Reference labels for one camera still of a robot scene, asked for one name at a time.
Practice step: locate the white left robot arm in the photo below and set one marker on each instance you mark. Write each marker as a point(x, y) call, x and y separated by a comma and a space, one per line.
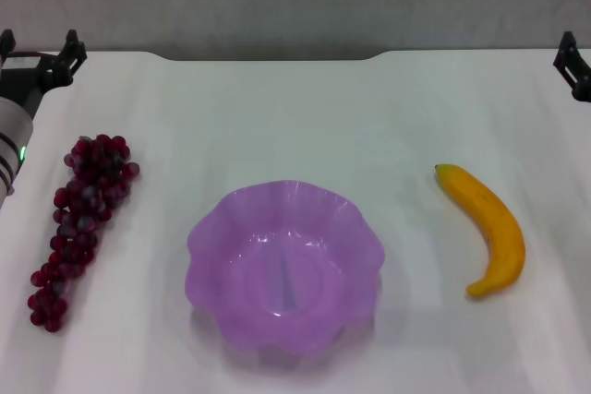
point(9, 135)

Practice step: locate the purple translucent wavy bowl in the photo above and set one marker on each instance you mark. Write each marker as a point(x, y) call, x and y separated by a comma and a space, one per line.
point(286, 274)

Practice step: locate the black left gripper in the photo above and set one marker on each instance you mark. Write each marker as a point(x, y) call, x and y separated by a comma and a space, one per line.
point(20, 82)

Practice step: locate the dark red grape bunch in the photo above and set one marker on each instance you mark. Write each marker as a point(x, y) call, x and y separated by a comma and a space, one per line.
point(88, 182)

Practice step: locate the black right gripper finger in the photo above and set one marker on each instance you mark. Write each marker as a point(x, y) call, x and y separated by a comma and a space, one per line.
point(577, 71)

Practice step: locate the yellow banana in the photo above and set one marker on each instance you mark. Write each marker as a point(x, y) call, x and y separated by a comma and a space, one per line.
point(496, 223)

